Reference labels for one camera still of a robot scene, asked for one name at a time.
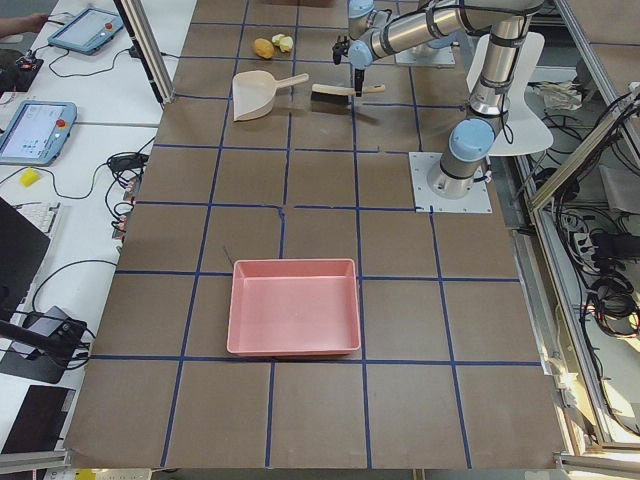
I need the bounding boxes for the pale apple chunk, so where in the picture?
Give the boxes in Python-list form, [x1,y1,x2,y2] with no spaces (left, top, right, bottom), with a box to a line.
[278,36,294,53]

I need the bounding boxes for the black laptop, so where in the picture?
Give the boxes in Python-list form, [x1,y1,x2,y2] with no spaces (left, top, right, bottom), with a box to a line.
[0,199,50,321]

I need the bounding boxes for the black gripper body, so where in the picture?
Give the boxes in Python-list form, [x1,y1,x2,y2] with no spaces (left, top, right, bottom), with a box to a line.
[332,36,364,89]

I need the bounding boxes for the white plastic chair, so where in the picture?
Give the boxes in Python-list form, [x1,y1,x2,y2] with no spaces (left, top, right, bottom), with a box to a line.
[487,32,553,156]

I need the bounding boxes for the blue teach pendant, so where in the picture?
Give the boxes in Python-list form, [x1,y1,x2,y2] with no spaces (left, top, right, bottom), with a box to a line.
[47,7,124,55]
[1,100,77,167]

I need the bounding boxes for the bitten apple chunk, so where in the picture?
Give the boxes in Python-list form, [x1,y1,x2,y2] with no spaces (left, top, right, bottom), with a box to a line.
[271,34,284,46]

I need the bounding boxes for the brown potato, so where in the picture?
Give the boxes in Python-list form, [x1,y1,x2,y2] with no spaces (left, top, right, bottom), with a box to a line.
[252,38,275,59]

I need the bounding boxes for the cream plastic dustpan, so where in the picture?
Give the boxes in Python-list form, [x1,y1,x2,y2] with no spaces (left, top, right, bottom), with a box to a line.
[232,70,310,122]

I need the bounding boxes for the pink plastic bin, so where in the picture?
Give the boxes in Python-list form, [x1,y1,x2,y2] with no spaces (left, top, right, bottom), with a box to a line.
[226,259,361,357]

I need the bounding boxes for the aluminium frame post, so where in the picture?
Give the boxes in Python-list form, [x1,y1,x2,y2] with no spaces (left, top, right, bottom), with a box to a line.
[114,0,175,106]

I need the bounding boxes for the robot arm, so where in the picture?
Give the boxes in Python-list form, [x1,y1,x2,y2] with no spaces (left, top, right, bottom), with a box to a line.
[333,1,543,199]

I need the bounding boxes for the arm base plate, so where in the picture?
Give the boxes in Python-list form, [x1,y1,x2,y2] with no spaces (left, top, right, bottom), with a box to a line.
[395,44,456,68]
[408,152,492,214]

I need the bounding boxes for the black power adapter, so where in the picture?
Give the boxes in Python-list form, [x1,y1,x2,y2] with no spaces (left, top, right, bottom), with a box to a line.
[106,152,149,173]

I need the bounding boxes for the yellow sponge block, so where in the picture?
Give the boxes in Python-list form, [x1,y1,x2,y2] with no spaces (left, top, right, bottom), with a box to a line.
[19,168,41,188]

